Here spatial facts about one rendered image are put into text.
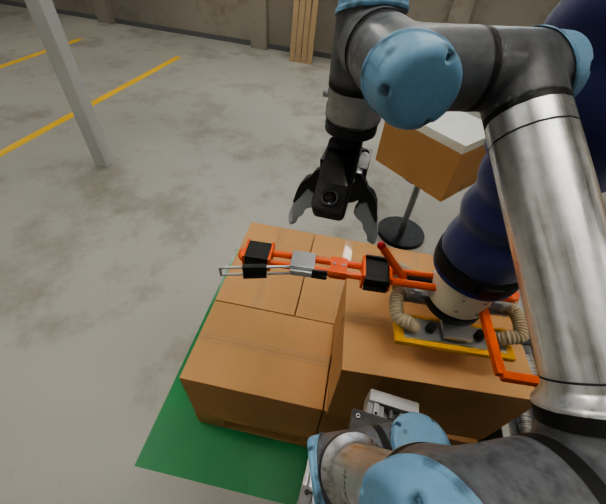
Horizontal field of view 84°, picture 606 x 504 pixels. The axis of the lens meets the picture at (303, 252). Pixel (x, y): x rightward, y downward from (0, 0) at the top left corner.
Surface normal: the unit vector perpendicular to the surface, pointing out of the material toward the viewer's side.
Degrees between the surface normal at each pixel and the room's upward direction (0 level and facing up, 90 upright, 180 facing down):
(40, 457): 0
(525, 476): 27
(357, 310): 0
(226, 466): 0
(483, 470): 38
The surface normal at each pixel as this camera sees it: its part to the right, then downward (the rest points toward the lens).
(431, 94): 0.17, 0.72
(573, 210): -0.28, -0.15
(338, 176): -0.11, -0.29
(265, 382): 0.07, -0.69
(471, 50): 0.17, 0.04
